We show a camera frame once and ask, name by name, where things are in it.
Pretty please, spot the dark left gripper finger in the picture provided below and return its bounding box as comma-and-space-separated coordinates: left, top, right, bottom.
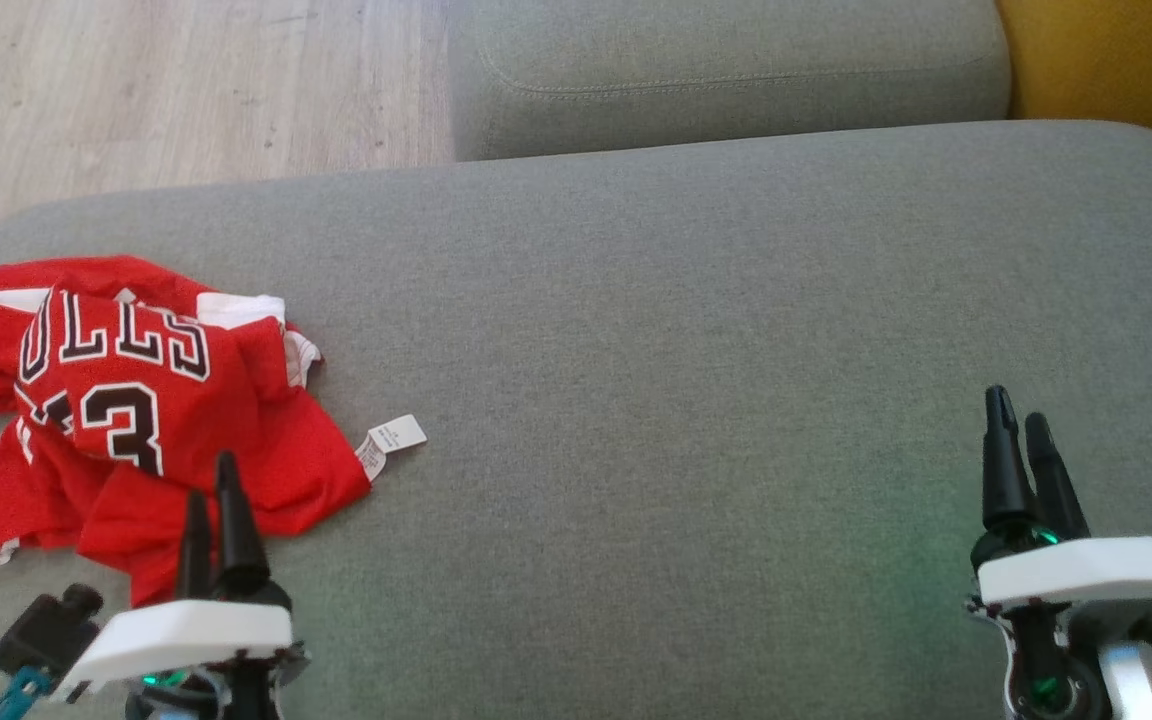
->
213, 450, 273, 600
176, 490, 215, 602

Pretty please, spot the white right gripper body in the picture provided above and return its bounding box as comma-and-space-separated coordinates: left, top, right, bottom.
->
966, 530, 1152, 720

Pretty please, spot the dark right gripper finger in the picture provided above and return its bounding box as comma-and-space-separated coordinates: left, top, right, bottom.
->
1024, 412, 1091, 547
982, 385, 1038, 534

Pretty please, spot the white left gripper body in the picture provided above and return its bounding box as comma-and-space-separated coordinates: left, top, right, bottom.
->
54, 582, 310, 720

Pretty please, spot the red jersey with white trim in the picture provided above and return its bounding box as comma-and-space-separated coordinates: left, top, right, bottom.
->
0, 385, 429, 608

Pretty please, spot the large grey sofa seat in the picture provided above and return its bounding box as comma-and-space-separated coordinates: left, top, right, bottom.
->
0, 120, 1152, 720

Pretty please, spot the grey sofa seat cushion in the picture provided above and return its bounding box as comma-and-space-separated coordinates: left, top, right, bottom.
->
446, 0, 1015, 163

